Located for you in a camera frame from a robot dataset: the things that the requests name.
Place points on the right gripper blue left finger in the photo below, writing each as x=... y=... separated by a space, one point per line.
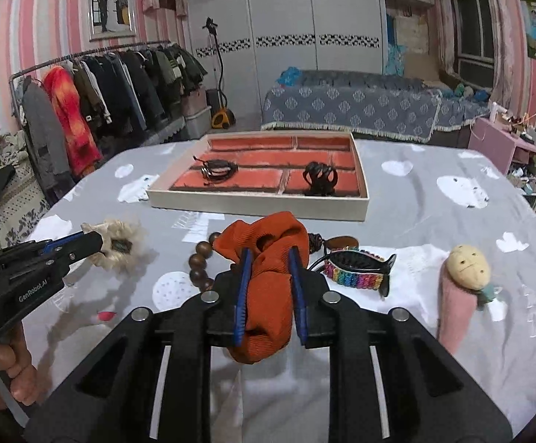
x=240 y=309

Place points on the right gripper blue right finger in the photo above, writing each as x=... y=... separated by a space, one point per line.
x=296 y=269

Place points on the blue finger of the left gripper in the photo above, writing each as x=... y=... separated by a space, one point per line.
x=54 y=245

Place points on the black claw clip rainbow band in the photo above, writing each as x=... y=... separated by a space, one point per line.
x=357 y=269

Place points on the orange fabric scrunchie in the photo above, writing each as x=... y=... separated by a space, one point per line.
x=269 y=315

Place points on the pink knitted doll hair clip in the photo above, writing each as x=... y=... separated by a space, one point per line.
x=464 y=285

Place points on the jewelry tray red lining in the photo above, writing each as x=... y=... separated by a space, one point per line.
x=260 y=173

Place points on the person's left hand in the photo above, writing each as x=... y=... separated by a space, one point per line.
x=16 y=362

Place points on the black claw hair clip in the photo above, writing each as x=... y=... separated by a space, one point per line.
x=321 y=179

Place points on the orange red coat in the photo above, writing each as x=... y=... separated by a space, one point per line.
x=82 y=151

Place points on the clothes rack with garments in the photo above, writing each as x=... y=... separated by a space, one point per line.
x=132 y=95

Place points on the grey storage box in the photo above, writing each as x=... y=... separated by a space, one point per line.
x=197 y=125

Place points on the garment steamer yellow base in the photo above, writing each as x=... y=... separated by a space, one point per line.
x=224 y=118

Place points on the bed with blue patterned cover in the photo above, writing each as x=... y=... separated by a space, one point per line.
x=375 y=105

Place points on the pink side desk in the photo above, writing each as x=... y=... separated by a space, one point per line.
x=499 y=146

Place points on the white wardrobe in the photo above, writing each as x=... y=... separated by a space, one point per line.
x=259 y=39

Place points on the framed wedding photo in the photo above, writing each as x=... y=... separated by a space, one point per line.
x=112 y=19

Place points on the pink curtain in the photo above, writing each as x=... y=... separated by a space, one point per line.
x=511 y=87

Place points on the window with dark frame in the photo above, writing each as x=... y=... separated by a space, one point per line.
x=474 y=42

